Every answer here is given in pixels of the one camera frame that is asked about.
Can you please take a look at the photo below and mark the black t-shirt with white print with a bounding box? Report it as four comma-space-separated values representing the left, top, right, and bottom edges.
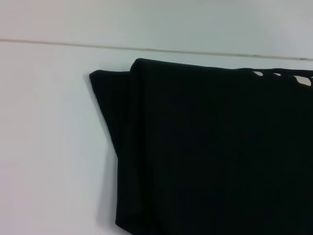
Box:
89, 58, 313, 235

